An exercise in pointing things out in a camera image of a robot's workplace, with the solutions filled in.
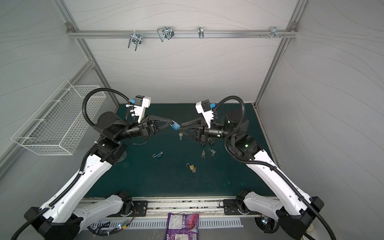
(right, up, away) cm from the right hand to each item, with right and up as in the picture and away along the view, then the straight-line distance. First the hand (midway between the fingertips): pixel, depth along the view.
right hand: (184, 123), depth 53 cm
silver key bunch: (+15, -19, +40) cm, 47 cm away
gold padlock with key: (+2, -27, +33) cm, 43 cm away
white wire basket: (-60, -2, +14) cm, 61 cm away
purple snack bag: (-2, -48, +14) cm, 50 cm away
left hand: (-4, +1, -2) cm, 4 cm away
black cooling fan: (+40, -51, +19) cm, 67 cm away
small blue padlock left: (-20, -22, +39) cm, 49 cm away
